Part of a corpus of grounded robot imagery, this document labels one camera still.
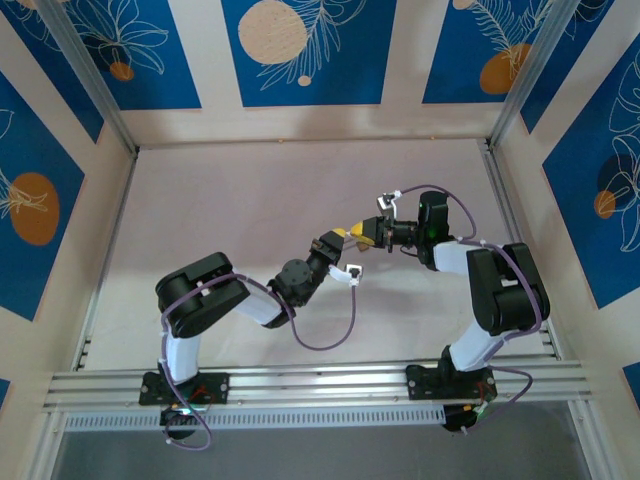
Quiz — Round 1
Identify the grey metal sheet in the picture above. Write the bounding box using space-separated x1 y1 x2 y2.
49 428 589 480

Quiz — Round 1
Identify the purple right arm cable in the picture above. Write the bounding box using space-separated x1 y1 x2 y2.
397 183 544 426

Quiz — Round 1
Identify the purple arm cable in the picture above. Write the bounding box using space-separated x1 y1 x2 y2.
158 272 359 450
397 183 544 426

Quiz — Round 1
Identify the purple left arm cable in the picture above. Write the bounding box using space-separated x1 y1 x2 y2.
158 272 359 450

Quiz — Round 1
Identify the aluminium table side rail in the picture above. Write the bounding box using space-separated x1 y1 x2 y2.
73 147 140 372
480 141 560 359

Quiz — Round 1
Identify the long aluminium mounting rail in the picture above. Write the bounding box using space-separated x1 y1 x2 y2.
42 359 594 410

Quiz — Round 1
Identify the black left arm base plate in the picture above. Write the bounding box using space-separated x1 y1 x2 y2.
138 372 231 406

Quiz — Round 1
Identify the slotted grey cable duct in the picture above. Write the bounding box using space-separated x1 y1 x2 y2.
64 405 446 432

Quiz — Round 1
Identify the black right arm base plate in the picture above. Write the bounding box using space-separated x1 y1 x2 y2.
405 363 499 401

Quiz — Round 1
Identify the aluminium frame post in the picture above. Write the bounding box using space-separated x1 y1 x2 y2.
488 0 586 150
37 0 140 156

